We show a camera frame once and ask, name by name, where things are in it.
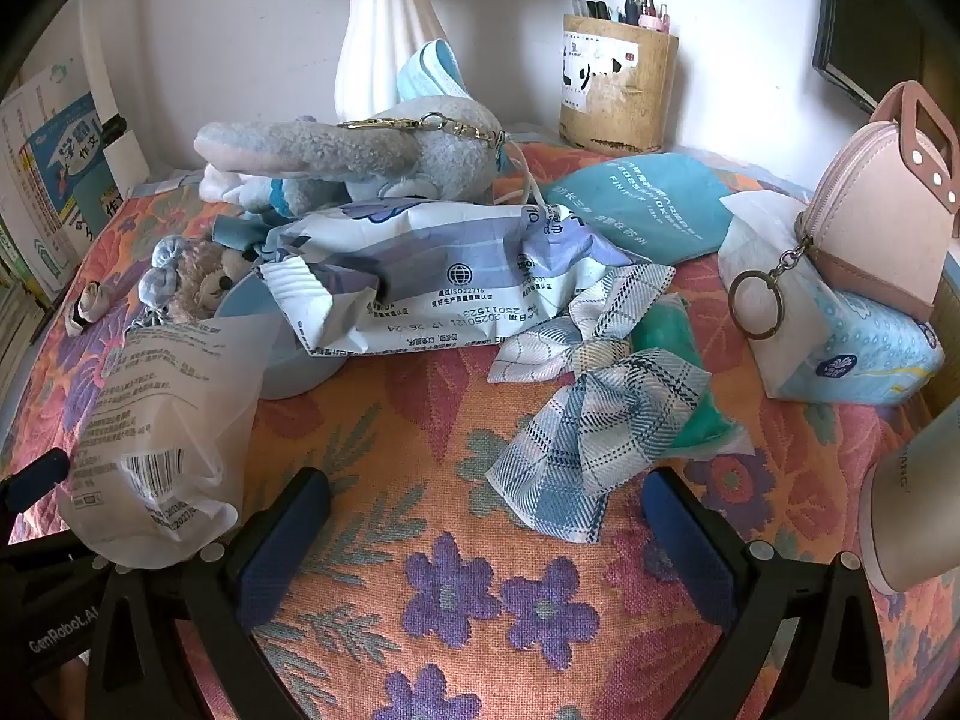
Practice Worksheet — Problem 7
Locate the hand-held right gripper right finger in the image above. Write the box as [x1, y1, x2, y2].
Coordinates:
[643, 467, 890, 720]

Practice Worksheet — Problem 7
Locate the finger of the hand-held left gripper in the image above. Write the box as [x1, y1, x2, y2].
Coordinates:
[0, 448, 70, 541]

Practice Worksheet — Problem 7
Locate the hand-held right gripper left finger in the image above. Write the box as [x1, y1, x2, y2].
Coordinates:
[84, 467, 332, 720]

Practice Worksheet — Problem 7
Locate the translucent printed plastic bag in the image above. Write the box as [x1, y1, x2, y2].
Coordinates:
[58, 313, 290, 569]

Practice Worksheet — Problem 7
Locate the blue plaid handkerchief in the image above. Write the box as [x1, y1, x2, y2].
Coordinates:
[486, 264, 713, 545]

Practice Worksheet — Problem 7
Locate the white plush toy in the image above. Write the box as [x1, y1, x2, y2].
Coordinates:
[193, 96, 511, 215]

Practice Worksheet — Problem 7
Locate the orange floral tablecloth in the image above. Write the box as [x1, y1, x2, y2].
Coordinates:
[0, 139, 960, 720]

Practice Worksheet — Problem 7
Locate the light blue bowl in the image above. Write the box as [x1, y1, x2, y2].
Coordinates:
[214, 270, 350, 400]

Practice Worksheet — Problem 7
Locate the small white roll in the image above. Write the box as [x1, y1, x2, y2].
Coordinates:
[66, 281, 113, 337]

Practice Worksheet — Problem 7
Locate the green cloth in plastic wrap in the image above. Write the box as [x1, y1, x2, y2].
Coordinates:
[630, 296, 758, 462]

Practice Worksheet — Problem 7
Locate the beige tumbler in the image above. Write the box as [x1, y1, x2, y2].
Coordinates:
[859, 397, 960, 593]

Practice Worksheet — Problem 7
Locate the blue and white tissue pack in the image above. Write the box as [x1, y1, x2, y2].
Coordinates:
[718, 191, 944, 407]

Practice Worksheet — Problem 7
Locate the small brown bear plush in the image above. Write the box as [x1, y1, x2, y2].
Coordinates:
[135, 234, 252, 327]

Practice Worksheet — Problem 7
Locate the white and blue wipes packet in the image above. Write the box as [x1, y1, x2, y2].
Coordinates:
[214, 197, 653, 357]

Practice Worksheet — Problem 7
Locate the row of books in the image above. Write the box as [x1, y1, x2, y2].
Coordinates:
[0, 56, 151, 361]

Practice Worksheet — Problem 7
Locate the teal flat pouch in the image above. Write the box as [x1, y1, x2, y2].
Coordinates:
[541, 152, 740, 267]

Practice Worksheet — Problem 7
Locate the beige handbag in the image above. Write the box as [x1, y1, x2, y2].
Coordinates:
[731, 81, 960, 338]

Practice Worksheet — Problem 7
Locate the tan cylindrical pen holder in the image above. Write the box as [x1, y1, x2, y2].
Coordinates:
[556, 13, 680, 152]

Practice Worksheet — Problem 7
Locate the blue face mask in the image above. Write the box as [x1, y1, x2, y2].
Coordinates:
[395, 40, 475, 102]

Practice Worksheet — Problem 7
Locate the white ribbed vase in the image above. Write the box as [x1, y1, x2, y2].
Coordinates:
[334, 0, 451, 125]

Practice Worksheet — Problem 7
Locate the bunch of pens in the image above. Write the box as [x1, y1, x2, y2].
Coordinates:
[570, 0, 672, 35]

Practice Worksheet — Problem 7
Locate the black wall television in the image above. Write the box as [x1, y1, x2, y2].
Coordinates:
[812, 0, 927, 115]

